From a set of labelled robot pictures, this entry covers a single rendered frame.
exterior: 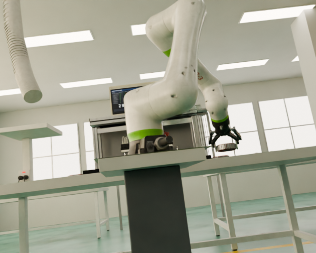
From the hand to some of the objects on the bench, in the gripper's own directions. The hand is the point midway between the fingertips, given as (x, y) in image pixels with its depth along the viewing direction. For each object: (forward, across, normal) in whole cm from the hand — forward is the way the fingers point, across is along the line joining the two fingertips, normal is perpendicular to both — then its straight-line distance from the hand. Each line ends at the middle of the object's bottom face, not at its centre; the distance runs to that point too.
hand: (225, 146), depth 164 cm
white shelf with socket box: (+21, -147, +2) cm, 148 cm away
